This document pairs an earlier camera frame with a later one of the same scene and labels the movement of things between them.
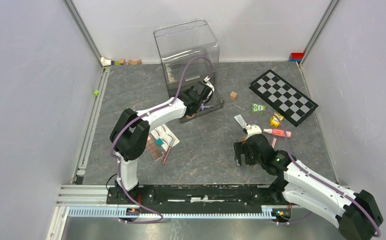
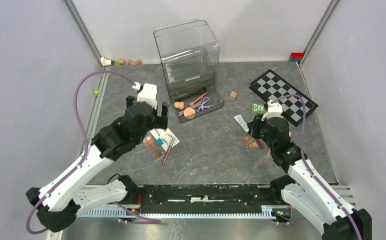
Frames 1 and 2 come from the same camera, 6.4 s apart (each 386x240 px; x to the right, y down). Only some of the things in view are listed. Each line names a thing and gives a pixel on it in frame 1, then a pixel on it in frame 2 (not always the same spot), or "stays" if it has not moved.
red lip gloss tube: [168, 152] stays
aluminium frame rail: [83, 31] stays
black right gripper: [239, 148] → [254, 125]
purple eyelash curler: [203, 106] stays
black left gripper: [191, 88] → [160, 121]
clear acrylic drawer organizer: [189, 52] stays
